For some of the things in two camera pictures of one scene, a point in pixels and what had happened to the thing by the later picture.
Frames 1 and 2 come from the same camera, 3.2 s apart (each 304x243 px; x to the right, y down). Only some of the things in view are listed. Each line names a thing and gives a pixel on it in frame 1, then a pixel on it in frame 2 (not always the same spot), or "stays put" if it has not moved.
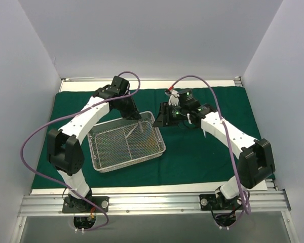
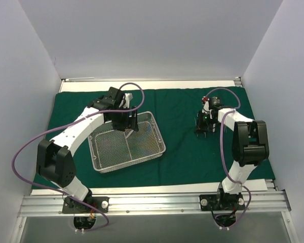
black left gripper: (131, 113) -> (125, 122)
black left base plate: (71, 205) stays put
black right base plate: (210, 202) stays put
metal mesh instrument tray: (124, 143) stays put
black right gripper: (163, 115) -> (204, 128)
